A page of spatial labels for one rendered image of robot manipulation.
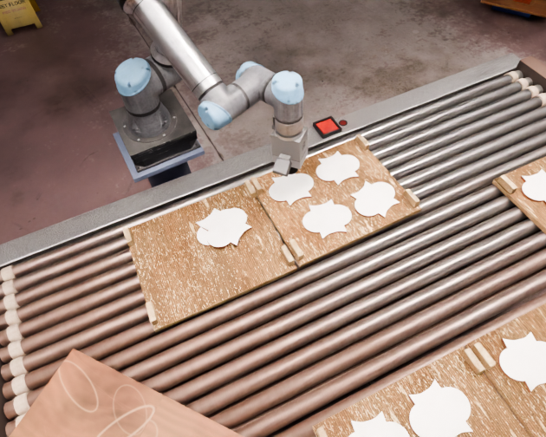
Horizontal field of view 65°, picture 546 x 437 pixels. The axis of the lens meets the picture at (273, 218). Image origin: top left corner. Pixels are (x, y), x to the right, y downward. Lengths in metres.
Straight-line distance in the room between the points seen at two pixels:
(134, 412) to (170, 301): 0.31
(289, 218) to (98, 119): 2.28
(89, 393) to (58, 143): 2.42
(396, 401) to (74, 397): 0.71
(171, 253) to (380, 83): 2.38
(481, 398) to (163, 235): 0.92
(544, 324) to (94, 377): 1.06
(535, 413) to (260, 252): 0.75
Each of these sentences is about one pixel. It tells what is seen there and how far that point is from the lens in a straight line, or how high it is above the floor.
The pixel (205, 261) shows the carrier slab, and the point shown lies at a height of 0.94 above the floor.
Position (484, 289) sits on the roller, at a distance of 1.28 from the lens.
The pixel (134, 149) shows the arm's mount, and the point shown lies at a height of 0.96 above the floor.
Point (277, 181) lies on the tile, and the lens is 1.37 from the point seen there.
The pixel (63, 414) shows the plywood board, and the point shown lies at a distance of 1.08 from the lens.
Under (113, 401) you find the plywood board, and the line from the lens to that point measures 1.04.
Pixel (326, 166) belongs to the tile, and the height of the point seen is 0.94.
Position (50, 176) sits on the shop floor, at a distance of 3.09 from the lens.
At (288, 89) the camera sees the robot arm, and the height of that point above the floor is 1.34.
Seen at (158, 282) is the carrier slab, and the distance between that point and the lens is 1.24.
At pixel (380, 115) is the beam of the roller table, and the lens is 1.64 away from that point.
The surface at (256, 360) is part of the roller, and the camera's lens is 1.12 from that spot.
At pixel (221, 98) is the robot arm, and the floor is 1.32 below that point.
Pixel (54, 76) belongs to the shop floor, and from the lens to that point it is 3.93.
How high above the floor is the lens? 1.98
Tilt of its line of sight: 54 degrees down
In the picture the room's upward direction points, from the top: 6 degrees counter-clockwise
